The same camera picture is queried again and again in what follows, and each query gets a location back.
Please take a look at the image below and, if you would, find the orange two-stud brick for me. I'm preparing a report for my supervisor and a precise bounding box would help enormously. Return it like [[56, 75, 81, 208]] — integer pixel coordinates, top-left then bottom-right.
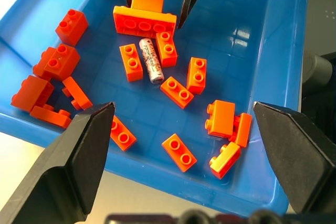
[[155, 31, 178, 68], [55, 8, 89, 47], [119, 43, 144, 82], [186, 57, 207, 95], [110, 114, 138, 152], [10, 74, 55, 114], [208, 141, 242, 179], [206, 100, 236, 138], [160, 76, 195, 110], [161, 133, 198, 173], [43, 43, 81, 82], [228, 112, 253, 148]]

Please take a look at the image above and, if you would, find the grey cylindrical robot part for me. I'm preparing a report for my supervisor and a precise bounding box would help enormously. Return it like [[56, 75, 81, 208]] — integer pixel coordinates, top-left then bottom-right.
[[301, 51, 334, 91]]

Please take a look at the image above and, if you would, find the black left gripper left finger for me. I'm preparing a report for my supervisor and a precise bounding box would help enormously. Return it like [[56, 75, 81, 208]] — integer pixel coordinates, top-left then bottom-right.
[[0, 101, 117, 224]]

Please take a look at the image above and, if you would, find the blue plastic bin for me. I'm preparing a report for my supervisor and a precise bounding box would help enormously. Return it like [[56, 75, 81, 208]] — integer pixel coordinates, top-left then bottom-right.
[[0, 0, 311, 217]]

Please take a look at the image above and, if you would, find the large orange eight-stud brick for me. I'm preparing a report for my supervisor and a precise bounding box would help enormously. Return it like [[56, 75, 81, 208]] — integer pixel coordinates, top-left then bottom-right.
[[113, 5, 177, 39]]

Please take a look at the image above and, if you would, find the white printed AA battery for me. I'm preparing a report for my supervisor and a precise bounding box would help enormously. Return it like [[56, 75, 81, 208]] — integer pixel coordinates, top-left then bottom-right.
[[139, 38, 165, 83]]

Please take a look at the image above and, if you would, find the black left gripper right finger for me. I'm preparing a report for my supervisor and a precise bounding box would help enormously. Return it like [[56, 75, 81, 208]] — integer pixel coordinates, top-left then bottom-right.
[[252, 101, 336, 215]]

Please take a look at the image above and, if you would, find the thin orange flat plate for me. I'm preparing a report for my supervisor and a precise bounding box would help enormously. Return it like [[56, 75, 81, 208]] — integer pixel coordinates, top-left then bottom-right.
[[29, 104, 73, 130], [62, 76, 93, 111]]

